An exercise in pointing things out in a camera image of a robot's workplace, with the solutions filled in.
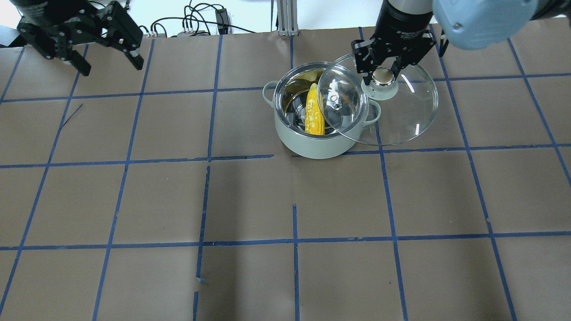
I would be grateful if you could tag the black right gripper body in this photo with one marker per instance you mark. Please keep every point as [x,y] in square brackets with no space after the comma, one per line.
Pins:
[403,23]

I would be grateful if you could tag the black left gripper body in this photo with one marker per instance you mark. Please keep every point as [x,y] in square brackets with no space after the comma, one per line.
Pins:
[39,14]

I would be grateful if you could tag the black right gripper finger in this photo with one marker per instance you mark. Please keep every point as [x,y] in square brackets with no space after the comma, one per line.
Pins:
[367,76]
[397,67]

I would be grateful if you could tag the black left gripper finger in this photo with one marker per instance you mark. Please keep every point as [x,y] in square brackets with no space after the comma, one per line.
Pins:
[136,59]
[80,63]

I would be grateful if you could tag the glass pot lid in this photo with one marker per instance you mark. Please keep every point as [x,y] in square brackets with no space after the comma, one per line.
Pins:
[395,107]

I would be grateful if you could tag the yellow corn cob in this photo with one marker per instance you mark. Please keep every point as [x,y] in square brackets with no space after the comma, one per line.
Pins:
[314,120]

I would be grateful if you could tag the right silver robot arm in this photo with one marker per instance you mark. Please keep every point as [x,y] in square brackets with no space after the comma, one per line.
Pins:
[476,24]

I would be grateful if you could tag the pale green cooking pot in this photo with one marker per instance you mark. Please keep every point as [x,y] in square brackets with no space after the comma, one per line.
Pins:
[347,111]

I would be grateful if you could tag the aluminium frame post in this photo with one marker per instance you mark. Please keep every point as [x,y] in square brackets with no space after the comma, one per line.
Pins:
[287,18]

